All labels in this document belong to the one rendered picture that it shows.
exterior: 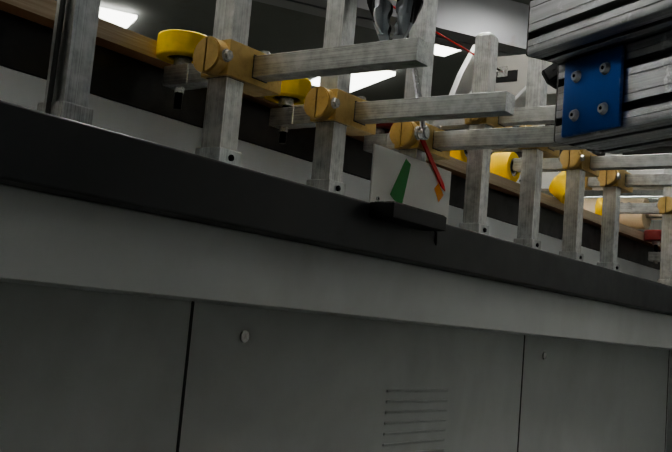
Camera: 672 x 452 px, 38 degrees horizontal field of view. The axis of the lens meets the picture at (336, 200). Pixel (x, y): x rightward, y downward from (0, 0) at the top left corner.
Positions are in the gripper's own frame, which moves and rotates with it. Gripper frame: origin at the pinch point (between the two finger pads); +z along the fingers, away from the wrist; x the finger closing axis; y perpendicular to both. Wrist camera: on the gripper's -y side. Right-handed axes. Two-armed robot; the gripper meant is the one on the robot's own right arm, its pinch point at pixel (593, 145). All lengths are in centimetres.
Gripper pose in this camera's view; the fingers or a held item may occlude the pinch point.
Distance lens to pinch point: 164.3
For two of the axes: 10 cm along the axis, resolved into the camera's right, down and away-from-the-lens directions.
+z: -0.9, 9.9, -1.3
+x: 5.7, 1.6, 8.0
